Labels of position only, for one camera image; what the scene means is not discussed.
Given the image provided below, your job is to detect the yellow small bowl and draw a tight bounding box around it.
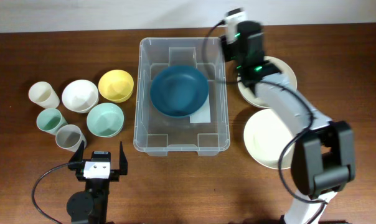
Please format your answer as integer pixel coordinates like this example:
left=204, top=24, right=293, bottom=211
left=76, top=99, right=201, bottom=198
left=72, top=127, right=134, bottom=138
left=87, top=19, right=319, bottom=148
left=98, top=70, right=134, bottom=103

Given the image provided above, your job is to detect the cream bowl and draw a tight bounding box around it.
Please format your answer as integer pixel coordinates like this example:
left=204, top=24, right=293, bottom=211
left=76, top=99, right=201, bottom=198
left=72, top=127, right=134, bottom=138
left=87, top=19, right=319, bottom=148
left=238, top=56, right=298, bottom=109
left=243, top=109, right=294, bottom=169

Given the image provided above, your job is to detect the white small bowl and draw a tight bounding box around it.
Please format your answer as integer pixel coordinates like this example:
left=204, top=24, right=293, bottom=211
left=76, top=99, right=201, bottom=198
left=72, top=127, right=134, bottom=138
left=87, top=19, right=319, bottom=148
left=62, top=80, right=99, bottom=113

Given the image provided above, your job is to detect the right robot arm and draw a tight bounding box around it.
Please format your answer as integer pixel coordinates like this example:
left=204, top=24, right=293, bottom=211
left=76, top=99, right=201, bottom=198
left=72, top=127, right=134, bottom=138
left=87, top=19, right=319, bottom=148
left=219, top=19, right=355, bottom=223

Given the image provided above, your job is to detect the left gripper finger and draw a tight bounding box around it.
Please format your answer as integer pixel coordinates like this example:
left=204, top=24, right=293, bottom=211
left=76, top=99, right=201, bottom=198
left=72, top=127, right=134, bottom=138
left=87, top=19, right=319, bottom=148
left=69, top=140, right=85, bottom=162
left=119, top=142, right=128, bottom=172

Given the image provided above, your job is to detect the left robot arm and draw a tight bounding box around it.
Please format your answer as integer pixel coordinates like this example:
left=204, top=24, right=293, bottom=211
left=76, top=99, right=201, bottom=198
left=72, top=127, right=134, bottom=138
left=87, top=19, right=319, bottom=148
left=67, top=141, right=128, bottom=224

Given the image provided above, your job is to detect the cream cup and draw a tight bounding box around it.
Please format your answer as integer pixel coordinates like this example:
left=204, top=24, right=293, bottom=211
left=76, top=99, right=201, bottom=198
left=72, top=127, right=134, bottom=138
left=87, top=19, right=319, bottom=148
left=28, top=82, right=60, bottom=109

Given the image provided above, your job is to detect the mint green cup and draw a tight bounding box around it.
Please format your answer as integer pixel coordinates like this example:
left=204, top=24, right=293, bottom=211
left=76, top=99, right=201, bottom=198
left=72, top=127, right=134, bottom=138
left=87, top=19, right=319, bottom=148
left=36, top=108, right=67, bottom=135

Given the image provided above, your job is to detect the clear plastic storage bin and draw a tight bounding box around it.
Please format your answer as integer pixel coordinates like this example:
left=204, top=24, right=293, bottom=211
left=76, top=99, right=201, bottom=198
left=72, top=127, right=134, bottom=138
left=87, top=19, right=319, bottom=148
left=133, top=37, right=230, bottom=156

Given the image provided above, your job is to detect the mint green small bowl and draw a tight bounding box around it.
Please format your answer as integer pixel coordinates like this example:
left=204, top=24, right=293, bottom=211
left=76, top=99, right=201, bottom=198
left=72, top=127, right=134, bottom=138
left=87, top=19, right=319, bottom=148
left=87, top=103, right=125, bottom=138

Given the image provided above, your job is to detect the grey cup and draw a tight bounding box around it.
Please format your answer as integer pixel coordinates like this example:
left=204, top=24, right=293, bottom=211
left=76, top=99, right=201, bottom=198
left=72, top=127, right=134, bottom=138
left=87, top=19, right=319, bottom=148
left=55, top=124, right=87, bottom=152

